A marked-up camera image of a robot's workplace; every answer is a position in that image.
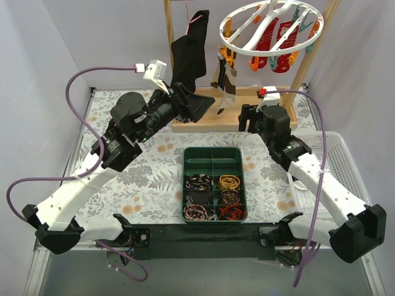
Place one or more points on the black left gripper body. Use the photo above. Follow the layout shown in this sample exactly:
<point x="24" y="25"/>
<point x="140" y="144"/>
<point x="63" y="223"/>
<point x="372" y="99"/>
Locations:
<point x="179" y="103"/>

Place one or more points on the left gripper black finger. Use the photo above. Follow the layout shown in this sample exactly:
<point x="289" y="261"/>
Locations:
<point x="198" y="104"/>
<point x="197" y="112"/>

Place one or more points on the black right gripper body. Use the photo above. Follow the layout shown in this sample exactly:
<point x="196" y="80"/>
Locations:
<point x="247" y="117"/>

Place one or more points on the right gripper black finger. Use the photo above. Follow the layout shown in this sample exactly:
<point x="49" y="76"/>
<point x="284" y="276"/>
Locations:
<point x="248" y="111"/>
<point x="243" y="123"/>

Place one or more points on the brown beige striped sock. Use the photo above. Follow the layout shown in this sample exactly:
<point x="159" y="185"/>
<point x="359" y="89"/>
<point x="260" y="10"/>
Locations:
<point x="229" y="94"/>

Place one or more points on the black white striped sock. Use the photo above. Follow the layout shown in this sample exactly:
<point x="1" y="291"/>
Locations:
<point x="218" y="79"/>

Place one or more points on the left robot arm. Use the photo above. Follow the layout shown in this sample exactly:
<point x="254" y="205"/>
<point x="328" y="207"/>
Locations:
<point x="133" y="120"/>

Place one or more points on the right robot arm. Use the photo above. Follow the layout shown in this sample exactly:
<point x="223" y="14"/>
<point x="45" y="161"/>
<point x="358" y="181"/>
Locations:
<point x="357" y="227"/>

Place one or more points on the wooden tray base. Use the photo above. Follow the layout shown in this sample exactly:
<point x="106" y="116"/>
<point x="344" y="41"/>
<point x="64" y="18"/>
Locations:
<point x="227" y="121"/>

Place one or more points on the black hanging garment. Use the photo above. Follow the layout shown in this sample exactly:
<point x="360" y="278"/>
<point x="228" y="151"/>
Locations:
<point x="189" y="59"/>

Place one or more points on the orange clothes clip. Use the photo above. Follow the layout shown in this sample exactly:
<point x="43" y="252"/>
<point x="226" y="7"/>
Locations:
<point x="254" y="64"/>

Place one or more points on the teal clothes clip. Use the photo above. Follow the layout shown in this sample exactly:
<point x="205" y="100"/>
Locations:
<point x="273" y="61"/>

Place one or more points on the yellow rolled tie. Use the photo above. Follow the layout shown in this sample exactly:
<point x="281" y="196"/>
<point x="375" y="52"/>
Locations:
<point x="229" y="182"/>

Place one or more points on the yellow-orange clothes clip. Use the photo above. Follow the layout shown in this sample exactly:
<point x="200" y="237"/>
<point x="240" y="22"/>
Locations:
<point x="292" y="58"/>

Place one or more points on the black white patterned rolled tie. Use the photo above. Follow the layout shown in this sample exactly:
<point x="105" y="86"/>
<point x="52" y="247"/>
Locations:
<point x="199" y="182"/>

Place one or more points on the green divided organizer box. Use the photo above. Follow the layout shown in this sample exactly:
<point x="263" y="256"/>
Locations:
<point x="213" y="190"/>

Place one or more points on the black gold paisley rolled tie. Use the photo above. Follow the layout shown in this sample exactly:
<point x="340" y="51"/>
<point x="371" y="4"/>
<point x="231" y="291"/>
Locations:
<point x="229" y="197"/>

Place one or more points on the white plastic basket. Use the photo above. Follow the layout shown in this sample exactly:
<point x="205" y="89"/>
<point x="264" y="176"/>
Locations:
<point x="339" y="172"/>

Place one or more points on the black orange rolled tie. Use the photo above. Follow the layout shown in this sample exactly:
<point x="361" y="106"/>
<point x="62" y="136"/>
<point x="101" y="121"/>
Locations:
<point x="235" y="212"/>

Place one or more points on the floral tablecloth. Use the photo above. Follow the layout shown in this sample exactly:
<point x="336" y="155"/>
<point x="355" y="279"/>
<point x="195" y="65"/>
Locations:
<point x="149" y="190"/>

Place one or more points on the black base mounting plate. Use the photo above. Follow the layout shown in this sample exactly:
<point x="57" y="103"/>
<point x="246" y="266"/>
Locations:
<point x="170" y="241"/>

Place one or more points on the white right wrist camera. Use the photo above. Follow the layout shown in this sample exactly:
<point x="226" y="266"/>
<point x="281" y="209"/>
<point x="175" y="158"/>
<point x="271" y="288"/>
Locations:
<point x="269" y="96"/>

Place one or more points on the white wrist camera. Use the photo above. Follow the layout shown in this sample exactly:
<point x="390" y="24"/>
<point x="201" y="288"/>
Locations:
<point x="269" y="96"/>
<point x="154" y="74"/>

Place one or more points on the wooden rack post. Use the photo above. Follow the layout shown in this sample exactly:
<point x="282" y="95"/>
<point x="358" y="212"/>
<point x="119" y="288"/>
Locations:
<point x="169" y="24"/>
<point x="328" y="15"/>

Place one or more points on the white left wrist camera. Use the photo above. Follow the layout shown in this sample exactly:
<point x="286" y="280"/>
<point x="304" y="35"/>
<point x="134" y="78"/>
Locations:
<point x="154" y="74"/>

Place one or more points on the left wooden rack post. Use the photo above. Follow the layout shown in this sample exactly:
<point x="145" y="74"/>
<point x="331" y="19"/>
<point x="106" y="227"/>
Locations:
<point x="169" y="24"/>

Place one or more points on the aluminium frame rail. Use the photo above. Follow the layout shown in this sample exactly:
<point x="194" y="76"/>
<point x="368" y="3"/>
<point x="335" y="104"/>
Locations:
<point x="40" y="263"/>

